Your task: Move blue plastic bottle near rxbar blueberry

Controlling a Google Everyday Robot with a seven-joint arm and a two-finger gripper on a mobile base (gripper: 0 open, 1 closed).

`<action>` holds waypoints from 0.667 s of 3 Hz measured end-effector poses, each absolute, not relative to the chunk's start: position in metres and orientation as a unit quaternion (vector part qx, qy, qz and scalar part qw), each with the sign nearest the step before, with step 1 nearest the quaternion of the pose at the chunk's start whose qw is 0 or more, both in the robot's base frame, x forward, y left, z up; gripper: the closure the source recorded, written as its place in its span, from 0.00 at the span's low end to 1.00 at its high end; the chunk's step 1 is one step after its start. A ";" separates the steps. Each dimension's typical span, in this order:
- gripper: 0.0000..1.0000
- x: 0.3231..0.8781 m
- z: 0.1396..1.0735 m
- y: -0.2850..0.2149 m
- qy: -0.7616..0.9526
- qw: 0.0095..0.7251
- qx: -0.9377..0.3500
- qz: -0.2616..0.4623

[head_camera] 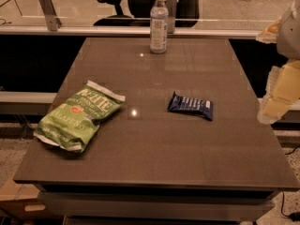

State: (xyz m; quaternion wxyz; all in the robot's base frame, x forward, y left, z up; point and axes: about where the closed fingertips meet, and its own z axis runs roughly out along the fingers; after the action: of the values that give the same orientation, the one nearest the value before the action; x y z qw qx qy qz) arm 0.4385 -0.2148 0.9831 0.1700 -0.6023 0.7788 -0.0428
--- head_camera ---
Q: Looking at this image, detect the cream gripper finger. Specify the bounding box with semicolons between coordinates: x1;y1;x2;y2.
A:
256;19;281;44
257;60;300;125

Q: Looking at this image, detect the centre metal glass bracket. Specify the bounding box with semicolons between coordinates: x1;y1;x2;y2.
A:
166;0;177;34

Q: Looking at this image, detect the clear blue plastic water bottle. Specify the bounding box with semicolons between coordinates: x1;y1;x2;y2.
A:
150;0;169;53

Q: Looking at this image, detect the black office chair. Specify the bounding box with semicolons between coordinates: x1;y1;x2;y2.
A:
94;0;200;27

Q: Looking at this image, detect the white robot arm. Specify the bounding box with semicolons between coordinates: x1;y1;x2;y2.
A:
256;0;300;125

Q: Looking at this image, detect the black cable on floor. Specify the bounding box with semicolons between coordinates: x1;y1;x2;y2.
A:
279;145;300;221

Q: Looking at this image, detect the metal glass bracket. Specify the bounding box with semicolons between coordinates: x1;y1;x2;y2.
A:
38;0;62;31
166;0;177;34

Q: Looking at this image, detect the left metal glass bracket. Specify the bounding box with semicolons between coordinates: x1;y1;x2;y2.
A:
38;0;62;31

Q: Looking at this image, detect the green jalapeno chips bag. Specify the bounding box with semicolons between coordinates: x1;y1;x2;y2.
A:
34;81;126;153

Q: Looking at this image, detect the blue rxbar blueberry wrapper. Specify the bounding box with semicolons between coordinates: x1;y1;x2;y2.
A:
168;93;214;121

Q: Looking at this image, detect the cardboard box under table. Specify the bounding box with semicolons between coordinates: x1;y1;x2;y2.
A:
0;176;55;221

